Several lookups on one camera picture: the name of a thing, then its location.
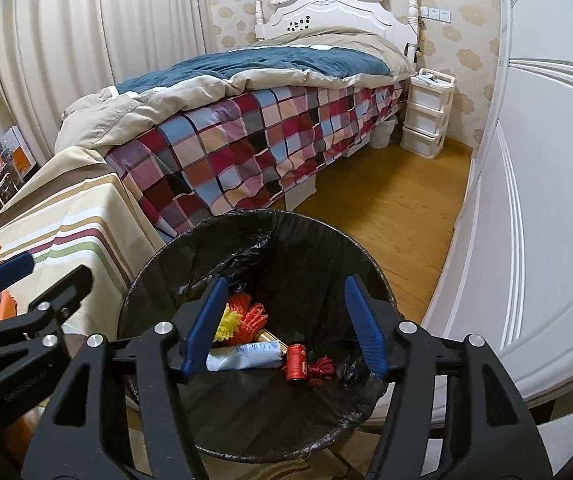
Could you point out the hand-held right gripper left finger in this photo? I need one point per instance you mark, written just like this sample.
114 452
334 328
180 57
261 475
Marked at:
206 327

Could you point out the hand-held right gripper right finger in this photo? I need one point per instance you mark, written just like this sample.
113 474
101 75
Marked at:
366 332

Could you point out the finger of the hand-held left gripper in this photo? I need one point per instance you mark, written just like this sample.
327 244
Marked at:
61 287
9 267

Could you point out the red foam fruit net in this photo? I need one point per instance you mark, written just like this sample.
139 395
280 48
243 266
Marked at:
252 317

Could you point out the white squeeze tube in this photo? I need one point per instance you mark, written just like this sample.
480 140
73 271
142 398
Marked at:
246 358

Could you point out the dark red paper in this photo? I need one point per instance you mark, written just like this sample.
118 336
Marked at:
322 371

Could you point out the small red bottle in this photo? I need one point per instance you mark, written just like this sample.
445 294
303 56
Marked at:
295 362

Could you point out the bin with black liner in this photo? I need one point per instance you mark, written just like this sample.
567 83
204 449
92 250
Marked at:
266 400

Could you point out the orange cloth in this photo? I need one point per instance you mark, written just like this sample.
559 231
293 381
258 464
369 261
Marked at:
21 430

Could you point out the striped tablecloth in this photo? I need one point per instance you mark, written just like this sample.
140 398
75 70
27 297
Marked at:
66 220

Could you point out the white and orange box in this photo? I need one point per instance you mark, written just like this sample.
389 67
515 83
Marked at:
19 152

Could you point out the plaid bed sheet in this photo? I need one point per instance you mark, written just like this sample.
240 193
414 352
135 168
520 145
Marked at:
266 145

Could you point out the small white waste bin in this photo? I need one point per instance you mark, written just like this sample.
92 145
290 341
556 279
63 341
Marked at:
381 135

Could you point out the white wardrobe door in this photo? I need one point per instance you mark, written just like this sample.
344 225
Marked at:
531 185

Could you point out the white plastic drawer unit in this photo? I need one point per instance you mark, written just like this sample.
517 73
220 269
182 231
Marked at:
426 112

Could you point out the cream curtain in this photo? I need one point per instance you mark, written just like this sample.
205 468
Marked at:
96 50

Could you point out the white bed headboard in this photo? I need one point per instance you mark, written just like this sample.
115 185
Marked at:
336 10

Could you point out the white wall switch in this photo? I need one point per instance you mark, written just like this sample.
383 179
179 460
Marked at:
436 12

